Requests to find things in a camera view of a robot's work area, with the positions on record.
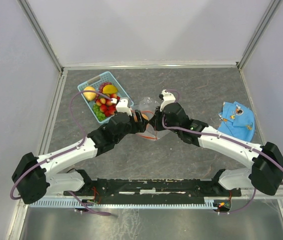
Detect purple grape bunch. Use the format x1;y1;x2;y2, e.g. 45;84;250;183
94;82;112;102

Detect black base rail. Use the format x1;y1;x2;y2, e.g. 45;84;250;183
74;178;242;204

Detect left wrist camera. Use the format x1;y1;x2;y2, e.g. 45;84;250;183
111;97;133;117

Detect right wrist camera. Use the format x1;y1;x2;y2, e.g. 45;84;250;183
159;89;176;112

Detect blue printed cloth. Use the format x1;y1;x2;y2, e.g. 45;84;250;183
217;101;256;142

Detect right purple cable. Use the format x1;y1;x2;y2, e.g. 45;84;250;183
161;88;283;216

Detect green grape bunch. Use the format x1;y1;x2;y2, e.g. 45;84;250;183
92;104;106;122

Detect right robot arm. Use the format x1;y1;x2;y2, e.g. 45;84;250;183
149;102;283;196

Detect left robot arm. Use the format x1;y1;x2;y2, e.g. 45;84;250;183
10;110;149;204

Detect red lychee cluster with leaves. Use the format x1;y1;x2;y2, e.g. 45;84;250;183
95;97;116;118

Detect orange pink peach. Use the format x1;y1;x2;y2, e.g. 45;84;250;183
141;113;149;121

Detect purple cable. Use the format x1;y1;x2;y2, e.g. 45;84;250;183
161;88;283;216
10;90;115;217

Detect clear zip top bag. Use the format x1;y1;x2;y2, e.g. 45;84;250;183
132;97;169;141

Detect light blue cable duct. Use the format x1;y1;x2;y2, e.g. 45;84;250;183
29;197;217;210

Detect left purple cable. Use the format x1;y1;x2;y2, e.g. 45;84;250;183
10;90;115;217

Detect yellow starfruit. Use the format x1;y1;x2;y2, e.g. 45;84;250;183
102;84;118;95

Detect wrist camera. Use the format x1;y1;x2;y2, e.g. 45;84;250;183
111;97;133;117
159;89;176;112

